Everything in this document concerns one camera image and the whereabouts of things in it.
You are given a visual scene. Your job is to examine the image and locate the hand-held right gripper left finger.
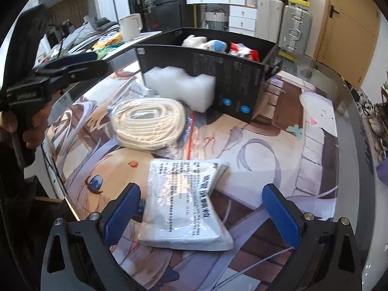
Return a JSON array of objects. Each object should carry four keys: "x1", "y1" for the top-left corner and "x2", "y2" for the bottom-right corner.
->
[{"x1": 41, "y1": 183, "x2": 141, "y2": 291}]

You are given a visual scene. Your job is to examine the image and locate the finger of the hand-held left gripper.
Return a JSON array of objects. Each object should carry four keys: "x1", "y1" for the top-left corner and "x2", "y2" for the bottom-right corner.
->
[
  {"x1": 35, "y1": 61, "x2": 108, "y2": 84},
  {"x1": 33, "y1": 51, "x2": 97, "y2": 72}
]

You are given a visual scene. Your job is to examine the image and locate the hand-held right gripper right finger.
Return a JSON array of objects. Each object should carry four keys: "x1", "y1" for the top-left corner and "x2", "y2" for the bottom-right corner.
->
[{"x1": 261, "y1": 184, "x2": 363, "y2": 291}]

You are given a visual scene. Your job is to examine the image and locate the white printed plastic packet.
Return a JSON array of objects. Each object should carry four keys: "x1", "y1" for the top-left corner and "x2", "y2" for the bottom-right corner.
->
[{"x1": 138, "y1": 158, "x2": 234, "y2": 252}]

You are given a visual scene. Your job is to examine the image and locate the bagged cream rope coil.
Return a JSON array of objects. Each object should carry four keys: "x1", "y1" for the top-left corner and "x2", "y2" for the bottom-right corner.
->
[{"x1": 107, "y1": 96, "x2": 197, "y2": 160}]

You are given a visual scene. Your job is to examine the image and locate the white foam padding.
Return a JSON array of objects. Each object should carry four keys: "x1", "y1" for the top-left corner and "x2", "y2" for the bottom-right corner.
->
[{"x1": 145, "y1": 66, "x2": 216, "y2": 112}]

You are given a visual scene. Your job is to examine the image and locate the white plush toy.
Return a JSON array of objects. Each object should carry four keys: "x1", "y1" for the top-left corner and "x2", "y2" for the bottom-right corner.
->
[{"x1": 181, "y1": 35, "x2": 228, "y2": 54}]

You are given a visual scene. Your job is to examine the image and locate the black cardboard box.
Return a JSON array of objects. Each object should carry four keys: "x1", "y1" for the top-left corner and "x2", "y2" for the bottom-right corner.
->
[{"x1": 135, "y1": 27, "x2": 284, "y2": 124}]

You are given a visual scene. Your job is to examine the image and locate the red snack packet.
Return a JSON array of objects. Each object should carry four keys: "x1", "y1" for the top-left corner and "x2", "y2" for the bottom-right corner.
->
[{"x1": 227, "y1": 42, "x2": 261, "y2": 62}]

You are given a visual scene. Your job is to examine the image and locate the person's left hand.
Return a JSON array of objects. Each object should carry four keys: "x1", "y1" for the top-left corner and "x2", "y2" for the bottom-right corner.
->
[{"x1": 0, "y1": 105, "x2": 52, "y2": 150}]

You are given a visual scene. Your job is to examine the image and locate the green and yellow plastic bags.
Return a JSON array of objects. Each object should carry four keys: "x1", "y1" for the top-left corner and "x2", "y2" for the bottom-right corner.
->
[{"x1": 92, "y1": 32, "x2": 124, "y2": 59}]

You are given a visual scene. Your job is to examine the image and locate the bed with piled clothes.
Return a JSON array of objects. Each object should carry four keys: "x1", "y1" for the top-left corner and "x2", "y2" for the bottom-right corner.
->
[{"x1": 65, "y1": 15, "x2": 119, "y2": 47}]

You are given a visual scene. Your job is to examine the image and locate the white electric kettle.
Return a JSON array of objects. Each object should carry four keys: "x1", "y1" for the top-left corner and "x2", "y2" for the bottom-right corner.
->
[{"x1": 119, "y1": 13, "x2": 143, "y2": 40}]

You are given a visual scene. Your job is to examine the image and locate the marble top side cabinet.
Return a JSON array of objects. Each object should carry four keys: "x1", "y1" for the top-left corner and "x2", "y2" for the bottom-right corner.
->
[{"x1": 36, "y1": 30, "x2": 163, "y2": 67}]

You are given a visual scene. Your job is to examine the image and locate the printed desk mat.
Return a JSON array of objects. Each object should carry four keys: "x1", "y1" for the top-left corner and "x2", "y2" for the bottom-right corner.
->
[{"x1": 42, "y1": 67, "x2": 338, "y2": 291}]

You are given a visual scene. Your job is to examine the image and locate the black glass wardrobe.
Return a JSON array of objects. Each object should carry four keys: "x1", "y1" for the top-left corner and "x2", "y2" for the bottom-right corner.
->
[{"x1": 126, "y1": 0, "x2": 155, "y2": 32}]

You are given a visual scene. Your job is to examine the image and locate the dark grey refrigerator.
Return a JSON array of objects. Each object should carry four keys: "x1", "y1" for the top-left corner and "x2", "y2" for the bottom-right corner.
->
[{"x1": 152, "y1": 0, "x2": 188, "y2": 32}]

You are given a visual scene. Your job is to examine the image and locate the purple bag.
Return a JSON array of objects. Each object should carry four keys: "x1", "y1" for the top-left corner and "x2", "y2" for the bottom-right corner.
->
[{"x1": 376, "y1": 158, "x2": 388, "y2": 185}]

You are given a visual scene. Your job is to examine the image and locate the wicker laundry basket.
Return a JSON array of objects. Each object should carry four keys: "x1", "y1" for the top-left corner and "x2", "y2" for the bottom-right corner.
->
[{"x1": 204, "y1": 10, "x2": 228, "y2": 31}]

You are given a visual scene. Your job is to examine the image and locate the group of shoes on floor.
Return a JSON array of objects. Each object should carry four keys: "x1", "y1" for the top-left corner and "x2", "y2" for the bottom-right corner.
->
[{"x1": 346, "y1": 79, "x2": 375, "y2": 122}]

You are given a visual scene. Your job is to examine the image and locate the wooden shoe rack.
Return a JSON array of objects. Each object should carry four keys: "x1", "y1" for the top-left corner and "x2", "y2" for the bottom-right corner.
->
[{"x1": 373, "y1": 73, "x2": 388, "y2": 158}]

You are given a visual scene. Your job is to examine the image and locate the white vanity desk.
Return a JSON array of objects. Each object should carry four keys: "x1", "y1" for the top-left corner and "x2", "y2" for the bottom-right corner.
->
[{"x1": 186, "y1": 0, "x2": 259, "y2": 37}]

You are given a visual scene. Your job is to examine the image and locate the silver suitcase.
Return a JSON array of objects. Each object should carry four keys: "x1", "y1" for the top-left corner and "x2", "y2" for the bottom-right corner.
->
[{"x1": 278, "y1": 4, "x2": 313, "y2": 56}]

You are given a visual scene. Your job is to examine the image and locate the white suitcase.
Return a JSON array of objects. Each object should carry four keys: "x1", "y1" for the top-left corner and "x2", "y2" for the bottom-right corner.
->
[{"x1": 255, "y1": 0, "x2": 285, "y2": 43}]

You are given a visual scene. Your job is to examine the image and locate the tan wooden door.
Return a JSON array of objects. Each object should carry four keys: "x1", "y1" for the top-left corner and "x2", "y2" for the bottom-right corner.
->
[{"x1": 315, "y1": 0, "x2": 381, "y2": 88}]

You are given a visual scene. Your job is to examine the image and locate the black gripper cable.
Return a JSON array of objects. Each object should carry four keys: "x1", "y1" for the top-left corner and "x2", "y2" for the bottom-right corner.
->
[{"x1": 57, "y1": 27, "x2": 68, "y2": 56}]

